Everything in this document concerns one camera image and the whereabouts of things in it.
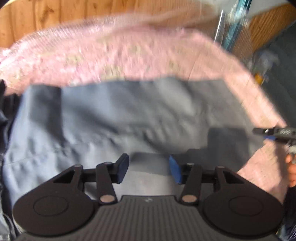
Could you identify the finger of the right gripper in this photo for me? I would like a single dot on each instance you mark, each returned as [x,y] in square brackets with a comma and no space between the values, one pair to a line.
[272,138]

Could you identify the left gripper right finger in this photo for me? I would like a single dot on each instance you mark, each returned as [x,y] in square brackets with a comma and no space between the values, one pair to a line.
[176,171]

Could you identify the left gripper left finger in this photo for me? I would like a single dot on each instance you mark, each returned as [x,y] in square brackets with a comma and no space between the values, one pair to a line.
[121,167]

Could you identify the grey trousers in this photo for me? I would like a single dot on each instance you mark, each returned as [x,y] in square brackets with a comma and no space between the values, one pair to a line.
[82,204]

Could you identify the person's right hand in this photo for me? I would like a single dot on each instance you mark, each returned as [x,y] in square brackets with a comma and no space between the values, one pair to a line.
[291,169]

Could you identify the pink teddy bear quilt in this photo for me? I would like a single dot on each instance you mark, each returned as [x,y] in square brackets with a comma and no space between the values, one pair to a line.
[150,55]

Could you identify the clear bubble wrap sheet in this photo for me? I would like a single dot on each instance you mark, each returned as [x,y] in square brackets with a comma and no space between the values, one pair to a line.
[214,26]

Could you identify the teal glass panels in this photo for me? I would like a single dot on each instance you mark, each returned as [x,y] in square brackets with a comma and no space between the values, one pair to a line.
[236,21]

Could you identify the wooden headboard with gold trim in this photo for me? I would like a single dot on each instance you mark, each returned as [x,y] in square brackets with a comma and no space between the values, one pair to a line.
[19,18]

